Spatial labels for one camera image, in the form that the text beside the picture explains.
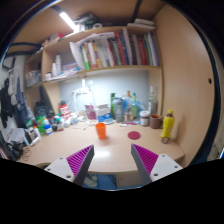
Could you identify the flat round red coaster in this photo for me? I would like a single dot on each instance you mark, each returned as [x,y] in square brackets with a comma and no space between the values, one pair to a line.
[134,135]

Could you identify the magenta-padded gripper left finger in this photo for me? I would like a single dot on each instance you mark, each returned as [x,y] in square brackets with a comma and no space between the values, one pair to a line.
[78,161]

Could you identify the blue and white carton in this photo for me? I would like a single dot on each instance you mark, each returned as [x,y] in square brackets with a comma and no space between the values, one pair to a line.
[104,113]

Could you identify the glass bottle with yellow cap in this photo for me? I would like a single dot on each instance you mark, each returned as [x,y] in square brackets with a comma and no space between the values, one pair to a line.
[128,108]

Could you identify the wooden shelf unit with books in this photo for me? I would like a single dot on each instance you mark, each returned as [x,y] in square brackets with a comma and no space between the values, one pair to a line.
[110,50]

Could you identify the tall clear glass bottle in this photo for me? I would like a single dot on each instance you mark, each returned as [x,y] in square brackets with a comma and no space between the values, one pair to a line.
[153,104]

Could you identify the slim green glass bottle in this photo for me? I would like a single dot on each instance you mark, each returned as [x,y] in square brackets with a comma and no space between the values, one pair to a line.
[134,107]

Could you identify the black hanging garment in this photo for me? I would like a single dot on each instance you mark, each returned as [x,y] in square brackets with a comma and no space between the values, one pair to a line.
[6,106]

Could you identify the blue hanging garment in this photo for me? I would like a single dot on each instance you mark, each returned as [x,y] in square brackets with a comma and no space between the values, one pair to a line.
[22,105]

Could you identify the tall green packet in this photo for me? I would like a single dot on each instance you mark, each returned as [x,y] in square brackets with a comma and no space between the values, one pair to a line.
[112,104]

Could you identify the magenta snack packet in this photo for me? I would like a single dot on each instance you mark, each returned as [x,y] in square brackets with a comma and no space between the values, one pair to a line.
[90,112]

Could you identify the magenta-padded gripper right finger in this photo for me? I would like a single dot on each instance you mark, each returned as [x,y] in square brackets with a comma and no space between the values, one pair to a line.
[148,160]

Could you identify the white wall power outlet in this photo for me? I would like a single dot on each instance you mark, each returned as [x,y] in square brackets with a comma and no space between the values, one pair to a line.
[80,91]

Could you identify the brown mug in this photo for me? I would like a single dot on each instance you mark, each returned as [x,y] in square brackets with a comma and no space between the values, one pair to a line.
[155,121]

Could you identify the green pouch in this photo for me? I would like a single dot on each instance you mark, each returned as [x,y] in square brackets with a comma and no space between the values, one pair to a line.
[40,124]

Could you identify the orange plastic cup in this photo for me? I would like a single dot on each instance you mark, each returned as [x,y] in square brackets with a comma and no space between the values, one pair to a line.
[101,131]

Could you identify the brown jar with white lid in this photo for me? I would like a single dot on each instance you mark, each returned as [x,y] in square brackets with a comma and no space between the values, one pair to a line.
[144,119]

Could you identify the black bag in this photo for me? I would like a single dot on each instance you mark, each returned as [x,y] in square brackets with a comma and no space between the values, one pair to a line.
[10,148]

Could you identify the red and white canister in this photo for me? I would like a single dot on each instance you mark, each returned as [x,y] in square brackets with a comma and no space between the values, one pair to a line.
[64,110]

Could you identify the clear blue plastic bag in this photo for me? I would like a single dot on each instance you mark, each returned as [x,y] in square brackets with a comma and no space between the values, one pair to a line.
[140,106]

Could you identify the white bottle with blue cap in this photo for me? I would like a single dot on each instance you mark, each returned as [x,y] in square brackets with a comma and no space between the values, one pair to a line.
[48,128]

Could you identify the white ceiling light bar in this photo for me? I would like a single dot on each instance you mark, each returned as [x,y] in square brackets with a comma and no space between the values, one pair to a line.
[67,20]

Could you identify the yellow drink bottle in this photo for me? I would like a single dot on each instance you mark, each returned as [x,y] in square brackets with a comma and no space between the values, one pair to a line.
[167,126]

